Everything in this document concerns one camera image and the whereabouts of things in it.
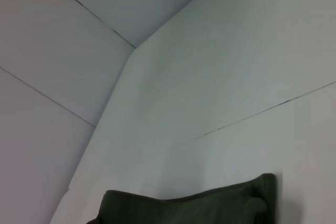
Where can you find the dark green t-shirt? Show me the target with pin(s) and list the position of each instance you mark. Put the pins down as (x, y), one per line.
(183, 208)

